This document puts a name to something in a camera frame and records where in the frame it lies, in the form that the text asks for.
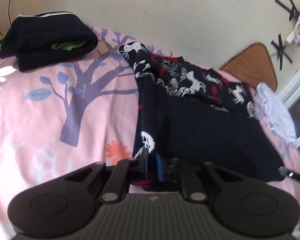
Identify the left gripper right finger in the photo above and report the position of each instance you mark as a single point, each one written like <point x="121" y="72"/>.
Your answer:
<point x="167" y="169"/>

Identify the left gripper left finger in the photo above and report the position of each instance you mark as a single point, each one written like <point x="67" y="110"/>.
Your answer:
<point x="142" y="170"/>

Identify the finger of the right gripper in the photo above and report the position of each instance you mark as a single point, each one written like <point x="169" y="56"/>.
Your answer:
<point x="289" y="174"/>

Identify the navy reindeer pattern sweater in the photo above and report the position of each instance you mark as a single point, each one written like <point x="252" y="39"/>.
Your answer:
<point x="197" y="115"/>

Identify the white cloth garment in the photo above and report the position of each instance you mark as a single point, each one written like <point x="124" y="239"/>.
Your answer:
<point x="278" y="118"/>

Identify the pink floral bed sheet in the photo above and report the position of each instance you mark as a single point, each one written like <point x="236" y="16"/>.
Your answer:
<point x="46" y="132"/>

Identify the brown seat cushion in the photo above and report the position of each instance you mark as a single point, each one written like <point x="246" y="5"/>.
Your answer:
<point x="253" y="66"/>

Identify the black tape cross lower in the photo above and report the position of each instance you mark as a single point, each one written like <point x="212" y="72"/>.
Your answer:
<point x="280" y="51"/>

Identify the black tape cross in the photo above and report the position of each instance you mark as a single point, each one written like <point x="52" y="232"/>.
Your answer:
<point x="288" y="7"/>
<point x="280" y="51"/>

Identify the black tape cross upper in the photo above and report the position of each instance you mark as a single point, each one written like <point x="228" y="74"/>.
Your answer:
<point x="288" y="7"/>

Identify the folded black garment stack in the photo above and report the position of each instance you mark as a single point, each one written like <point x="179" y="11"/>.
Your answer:
<point x="40" y="40"/>

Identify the white window frame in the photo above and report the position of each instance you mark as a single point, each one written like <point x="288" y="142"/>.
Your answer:
<point x="291" y="99"/>

